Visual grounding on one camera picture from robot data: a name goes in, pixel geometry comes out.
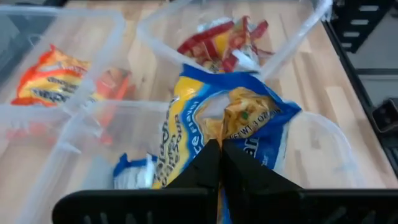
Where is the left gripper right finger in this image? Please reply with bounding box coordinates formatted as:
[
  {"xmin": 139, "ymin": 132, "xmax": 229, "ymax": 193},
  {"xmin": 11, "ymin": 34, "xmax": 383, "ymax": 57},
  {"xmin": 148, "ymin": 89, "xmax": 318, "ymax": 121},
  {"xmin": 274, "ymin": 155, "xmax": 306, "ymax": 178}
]
[{"xmin": 221, "ymin": 139, "xmax": 398, "ymax": 224}]

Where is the small black box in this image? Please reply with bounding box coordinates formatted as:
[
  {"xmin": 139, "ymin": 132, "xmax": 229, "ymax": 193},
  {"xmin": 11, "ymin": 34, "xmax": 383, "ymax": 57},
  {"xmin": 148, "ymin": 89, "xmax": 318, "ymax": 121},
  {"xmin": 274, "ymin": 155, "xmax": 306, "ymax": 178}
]
[{"xmin": 371, "ymin": 98, "xmax": 398, "ymax": 133}]

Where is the blue Maruchan ramen pack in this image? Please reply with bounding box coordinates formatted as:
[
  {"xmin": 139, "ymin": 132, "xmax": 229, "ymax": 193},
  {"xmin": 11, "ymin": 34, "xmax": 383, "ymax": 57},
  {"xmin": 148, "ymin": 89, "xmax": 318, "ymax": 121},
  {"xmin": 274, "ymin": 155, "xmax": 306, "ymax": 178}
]
[
  {"xmin": 113, "ymin": 152, "xmax": 158, "ymax": 190},
  {"xmin": 151, "ymin": 63, "xmax": 302, "ymax": 224}
]

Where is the clear plastic bin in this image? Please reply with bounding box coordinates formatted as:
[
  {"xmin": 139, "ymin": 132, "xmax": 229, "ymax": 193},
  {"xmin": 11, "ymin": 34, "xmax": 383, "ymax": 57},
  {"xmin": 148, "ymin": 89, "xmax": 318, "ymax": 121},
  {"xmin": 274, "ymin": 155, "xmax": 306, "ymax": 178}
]
[
  {"xmin": 0, "ymin": 99, "xmax": 368, "ymax": 224},
  {"xmin": 0, "ymin": 4, "xmax": 137, "ymax": 147},
  {"xmin": 136, "ymin": 0, "xmax": 333, "ymax": 82}
]

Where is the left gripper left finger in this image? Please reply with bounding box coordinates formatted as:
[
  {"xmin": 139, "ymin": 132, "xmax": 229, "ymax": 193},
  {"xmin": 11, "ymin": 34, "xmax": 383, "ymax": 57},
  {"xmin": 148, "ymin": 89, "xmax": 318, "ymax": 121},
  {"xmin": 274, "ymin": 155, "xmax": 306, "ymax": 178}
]
[{"xmin": 52, "ymin": 139, "xmax": 222, "ymax": 224}]

